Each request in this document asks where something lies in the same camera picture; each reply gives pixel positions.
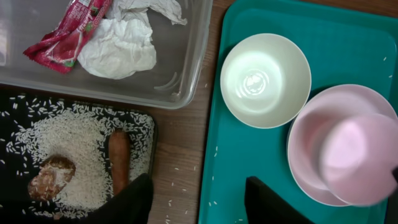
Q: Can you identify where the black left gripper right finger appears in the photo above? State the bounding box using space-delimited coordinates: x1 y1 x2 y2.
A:
244 176 313 224

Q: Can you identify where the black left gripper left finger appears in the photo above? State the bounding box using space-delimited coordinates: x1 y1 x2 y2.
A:
80 174 154 224

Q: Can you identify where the orange carrot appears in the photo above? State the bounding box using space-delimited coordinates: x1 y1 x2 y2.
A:
108 129 130 196

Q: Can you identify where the brown food chunk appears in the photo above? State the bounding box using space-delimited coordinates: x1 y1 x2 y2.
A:
27 155 76 201

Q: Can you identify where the pink bowl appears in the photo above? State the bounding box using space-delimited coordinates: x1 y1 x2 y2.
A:
318 114 397 206

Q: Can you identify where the pink plate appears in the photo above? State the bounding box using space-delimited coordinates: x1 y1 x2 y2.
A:
287 84 397 207

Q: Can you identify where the white bowl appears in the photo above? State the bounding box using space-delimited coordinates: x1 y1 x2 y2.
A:
220 33 312 129

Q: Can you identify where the white rice pile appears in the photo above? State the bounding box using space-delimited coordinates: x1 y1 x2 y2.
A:
0 95 155 220

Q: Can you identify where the white napkin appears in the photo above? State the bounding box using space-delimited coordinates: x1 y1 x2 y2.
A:
78 0 187 80

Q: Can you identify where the red snack wrapper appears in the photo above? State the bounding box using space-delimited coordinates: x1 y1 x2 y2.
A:
23 0 113 73

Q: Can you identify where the black food waste tray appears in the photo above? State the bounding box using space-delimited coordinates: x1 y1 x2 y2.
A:
0 88 159 224

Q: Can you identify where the clear plastic bin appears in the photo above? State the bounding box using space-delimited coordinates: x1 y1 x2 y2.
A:
1 0 213 109

